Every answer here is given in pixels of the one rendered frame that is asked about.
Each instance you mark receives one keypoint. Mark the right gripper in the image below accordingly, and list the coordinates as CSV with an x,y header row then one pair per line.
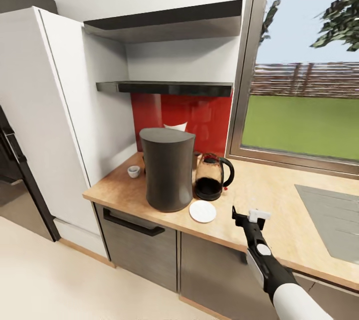
x,y
243,221

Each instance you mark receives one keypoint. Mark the drop in sink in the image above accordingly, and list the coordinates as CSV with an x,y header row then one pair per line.
x,y
336,218

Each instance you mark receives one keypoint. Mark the paper coffee filter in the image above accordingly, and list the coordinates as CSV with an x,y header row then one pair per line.
x,y
181,127

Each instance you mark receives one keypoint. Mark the saucer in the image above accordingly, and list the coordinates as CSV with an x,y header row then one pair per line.
x,y
202,211

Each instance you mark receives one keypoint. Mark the water glass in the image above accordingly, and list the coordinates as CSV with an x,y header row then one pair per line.
x,y
196,160

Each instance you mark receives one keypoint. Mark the coffee cup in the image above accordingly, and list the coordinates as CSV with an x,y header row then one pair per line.
x,y
134,171

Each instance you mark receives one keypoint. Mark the electric kettle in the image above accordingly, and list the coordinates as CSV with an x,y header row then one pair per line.
x,y
209,179

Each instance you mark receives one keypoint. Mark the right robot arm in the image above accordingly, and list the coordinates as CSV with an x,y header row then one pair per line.
x,y
288,298

